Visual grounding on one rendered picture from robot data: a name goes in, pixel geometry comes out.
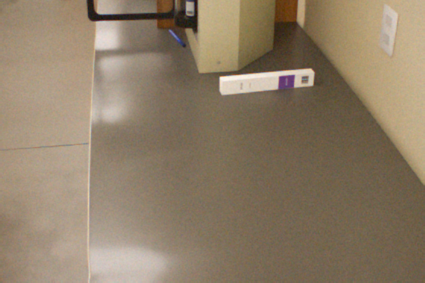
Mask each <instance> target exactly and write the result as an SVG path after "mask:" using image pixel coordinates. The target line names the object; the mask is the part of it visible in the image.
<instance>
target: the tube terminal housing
mask: <svg viewBox="0 0 425 283"><path fill-rule="evenodd" d="M274 18H275V0H197V42H196V40H195V37H194V35H193V30H192V29H185V32H186V34H187V38H188V40H189V43H190V47H191V51H192V53H193V56H194V59H195V62H196V64H197V69H198V71H199V73H209V72H220V71H239V70H240V69H242V68H244V67H245V66H247V65H248V64H250V63H251V62H252V61H254V60H257V59H258V58H260V56H262V55H264V54H266V53H267V52H270V51H271V50H272V47H273V37H274V27H275V21H274Z"/></svg>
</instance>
